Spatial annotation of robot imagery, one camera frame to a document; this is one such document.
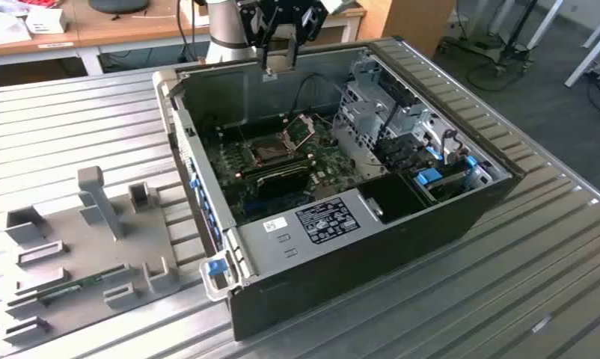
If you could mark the open black PC case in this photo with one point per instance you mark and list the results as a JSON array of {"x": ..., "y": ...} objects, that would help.
[{"x": 354, "y": 284}]

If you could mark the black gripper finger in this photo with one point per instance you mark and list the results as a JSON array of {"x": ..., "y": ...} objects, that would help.
[
  {"x": 265, "y": 60},
  {"x": 293, "y": 54}
]

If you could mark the white plastic bag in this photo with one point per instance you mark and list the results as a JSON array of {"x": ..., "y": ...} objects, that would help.
[{"x": 0, "y": 28}]

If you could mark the grey power supply unit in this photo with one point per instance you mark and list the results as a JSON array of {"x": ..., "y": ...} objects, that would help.
[{"x": 274, "y": 247}]

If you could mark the metal drive cage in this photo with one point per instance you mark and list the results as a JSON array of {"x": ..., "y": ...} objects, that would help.
[{"x": 361, "y": 112}]

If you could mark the wooden cabinet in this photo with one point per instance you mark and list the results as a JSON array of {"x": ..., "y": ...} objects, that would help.
[{"x": 414, "y": 22}]

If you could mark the green RAM stick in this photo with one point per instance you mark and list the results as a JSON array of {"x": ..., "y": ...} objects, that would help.
[
  {"x": 279, "y": 169},
  {"x": 70, "y": 287}
]

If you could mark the blue disk carrier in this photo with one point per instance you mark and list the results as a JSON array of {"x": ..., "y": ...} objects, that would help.
[{"x": 429, "y": 177}]

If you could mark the graphics card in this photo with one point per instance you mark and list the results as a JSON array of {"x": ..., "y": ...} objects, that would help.
[{"x": 282, "y": 185}]

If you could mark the dark round object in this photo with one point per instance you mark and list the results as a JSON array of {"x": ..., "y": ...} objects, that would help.
[{"x": 119, "y": 4}]

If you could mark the white table leg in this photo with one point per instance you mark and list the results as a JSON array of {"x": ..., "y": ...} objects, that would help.
[
  {"x": 592, "y": 56},
  {"x": 544, "y": 26}
]

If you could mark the green motherboard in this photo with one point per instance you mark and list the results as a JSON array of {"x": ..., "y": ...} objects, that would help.
[{"x": 334, "y": 168}]

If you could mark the red objects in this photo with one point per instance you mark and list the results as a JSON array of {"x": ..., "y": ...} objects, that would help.
[{"x": 40, "y": 2}]

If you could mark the CPU with silver top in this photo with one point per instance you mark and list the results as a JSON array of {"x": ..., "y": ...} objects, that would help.
[{"x": 278, "y": 63}]

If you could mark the white printed sticker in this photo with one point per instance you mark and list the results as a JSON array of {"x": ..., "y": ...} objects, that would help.
[{"x": 269, "y": 77}]

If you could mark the blue drive clip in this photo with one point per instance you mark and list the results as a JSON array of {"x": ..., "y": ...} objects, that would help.
[{"x": 472, "y": 162}]

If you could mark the grey parts rack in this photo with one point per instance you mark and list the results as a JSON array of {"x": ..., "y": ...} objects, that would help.
[{"x": 79, "y": 258}]

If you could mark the wooden desk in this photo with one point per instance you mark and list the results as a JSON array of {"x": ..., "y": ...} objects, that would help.
[{"x": 130, "y": 26}]

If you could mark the blue expansion slot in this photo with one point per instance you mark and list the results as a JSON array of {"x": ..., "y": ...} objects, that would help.
[{"x": 254, "y": 206}]

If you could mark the CPU socket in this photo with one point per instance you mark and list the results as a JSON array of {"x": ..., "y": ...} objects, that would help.
[{"x": 269, "y": 151}]

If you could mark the black wheeled stand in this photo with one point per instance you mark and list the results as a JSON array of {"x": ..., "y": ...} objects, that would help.
[{"x": 513, "y": 33}]

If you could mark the white cardboard box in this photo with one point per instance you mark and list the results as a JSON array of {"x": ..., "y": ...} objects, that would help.
[{"x": 47, "y": 20}]

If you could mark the metal locking lever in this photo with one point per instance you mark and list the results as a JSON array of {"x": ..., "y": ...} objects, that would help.
[{"x": 241, "y": 134}]

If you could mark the blue case latch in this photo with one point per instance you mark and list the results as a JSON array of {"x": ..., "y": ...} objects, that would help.
[{"x": 214, "y": 269}]

